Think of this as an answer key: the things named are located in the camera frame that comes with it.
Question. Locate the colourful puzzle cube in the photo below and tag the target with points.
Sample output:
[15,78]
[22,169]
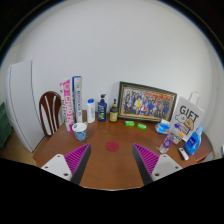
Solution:
[181,135]

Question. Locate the white paper gift bag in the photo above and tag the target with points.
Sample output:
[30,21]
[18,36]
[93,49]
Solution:
[188,116]

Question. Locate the flat round red coaster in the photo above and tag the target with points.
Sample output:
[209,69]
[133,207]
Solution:
[112,146]

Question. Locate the amber pump bottle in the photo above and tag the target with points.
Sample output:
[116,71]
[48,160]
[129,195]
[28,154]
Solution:
[114,114]

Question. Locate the blue detergent bottle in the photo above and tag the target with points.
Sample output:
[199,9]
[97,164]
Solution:
[193,144]

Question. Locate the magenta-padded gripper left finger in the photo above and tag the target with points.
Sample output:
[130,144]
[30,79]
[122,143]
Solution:
[76,159]

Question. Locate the dark wooden chair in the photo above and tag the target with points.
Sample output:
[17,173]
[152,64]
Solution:
[45,115]

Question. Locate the pink cardboard tube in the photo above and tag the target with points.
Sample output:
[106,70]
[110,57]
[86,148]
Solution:
[67,106]

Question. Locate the blue tissue pack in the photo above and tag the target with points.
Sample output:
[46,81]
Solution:
[162,127]

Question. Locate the white cabinet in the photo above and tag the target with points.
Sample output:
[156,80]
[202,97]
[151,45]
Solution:
[23,103]

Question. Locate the dark blue pump bottle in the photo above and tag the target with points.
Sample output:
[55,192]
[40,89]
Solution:
[102,111]

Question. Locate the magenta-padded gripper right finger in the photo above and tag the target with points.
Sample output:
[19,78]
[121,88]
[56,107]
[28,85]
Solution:
[148,159]

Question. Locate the white remote control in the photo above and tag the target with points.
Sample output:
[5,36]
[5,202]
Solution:
[183,154]

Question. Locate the framed group photo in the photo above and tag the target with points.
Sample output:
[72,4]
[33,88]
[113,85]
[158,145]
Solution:
[146,101]

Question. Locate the white bottle with blue cap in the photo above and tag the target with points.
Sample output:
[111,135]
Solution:
[91,112]

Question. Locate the green crate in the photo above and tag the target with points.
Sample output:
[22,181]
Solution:
[4,126]

